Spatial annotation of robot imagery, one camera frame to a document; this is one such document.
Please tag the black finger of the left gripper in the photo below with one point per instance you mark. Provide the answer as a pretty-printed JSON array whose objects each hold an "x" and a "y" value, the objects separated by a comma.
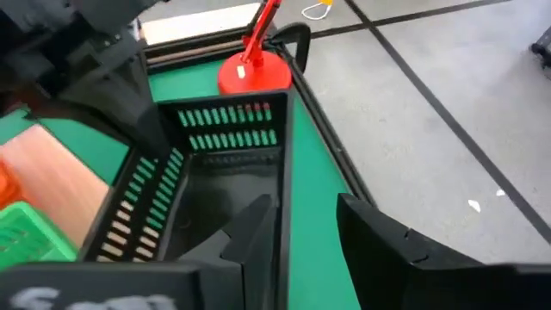
[{"x": 129, "y": 116}]

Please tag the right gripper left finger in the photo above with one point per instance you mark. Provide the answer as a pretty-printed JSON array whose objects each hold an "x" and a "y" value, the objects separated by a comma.
[{"x": 254, "y": 258}]

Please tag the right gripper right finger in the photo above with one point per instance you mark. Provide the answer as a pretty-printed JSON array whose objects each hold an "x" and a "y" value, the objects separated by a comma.
[{"x": 409, "y": 280}]

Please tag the black plastic basket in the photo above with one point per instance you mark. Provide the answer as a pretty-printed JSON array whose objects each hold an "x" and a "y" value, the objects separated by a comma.
[{"x": 232, "y": 181}]

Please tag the orange plastic basket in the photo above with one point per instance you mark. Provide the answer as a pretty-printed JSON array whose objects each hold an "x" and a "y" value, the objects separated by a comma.
[{"x": 8, "y": 185}]

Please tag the green plastic basket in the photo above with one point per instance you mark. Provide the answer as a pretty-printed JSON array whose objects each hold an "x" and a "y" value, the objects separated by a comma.
[{"x": 30, "y": 237}]

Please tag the white paper scrap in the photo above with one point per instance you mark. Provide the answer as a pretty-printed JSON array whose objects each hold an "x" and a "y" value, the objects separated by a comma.
[
  {"x": 500, "y": 193},
  {"x": 474, "y": 206}
]

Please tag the red round disc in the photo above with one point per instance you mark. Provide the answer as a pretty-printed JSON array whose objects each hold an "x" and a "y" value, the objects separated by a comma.
[{"x": 258, "y": 75}]

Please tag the black equipment base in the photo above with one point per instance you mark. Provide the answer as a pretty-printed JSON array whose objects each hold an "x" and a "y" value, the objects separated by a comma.
[{"x": 543, "y": 47}]

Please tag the wooden shelf black metal frame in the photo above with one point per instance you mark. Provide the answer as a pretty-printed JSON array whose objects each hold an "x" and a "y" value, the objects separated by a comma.
[{"x": 56, "y": 181}]

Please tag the black table edge frame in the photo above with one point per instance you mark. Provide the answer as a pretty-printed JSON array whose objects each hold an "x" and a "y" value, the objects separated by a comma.
[{"x": 327, "y": 129}]

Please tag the black curved bracket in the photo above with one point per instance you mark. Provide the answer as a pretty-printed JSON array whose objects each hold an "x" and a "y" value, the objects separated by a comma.
[{"x": 301, "y": 39}]

